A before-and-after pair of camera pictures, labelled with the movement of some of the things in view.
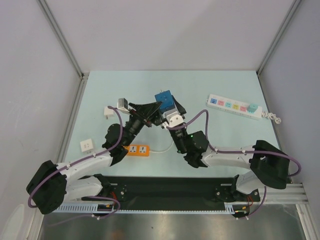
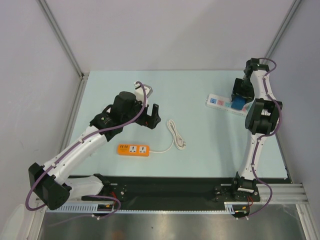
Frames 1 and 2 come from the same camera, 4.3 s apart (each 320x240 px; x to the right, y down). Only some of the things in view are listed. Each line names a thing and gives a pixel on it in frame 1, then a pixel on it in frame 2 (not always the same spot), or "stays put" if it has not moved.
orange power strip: x=137 y=150 stays put
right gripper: x=173 y=110 to x=240 y=92
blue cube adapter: x=166 y=97 to x=237 y=102
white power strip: x=232 y=106 stays put
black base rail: x=174 y=190 stays put
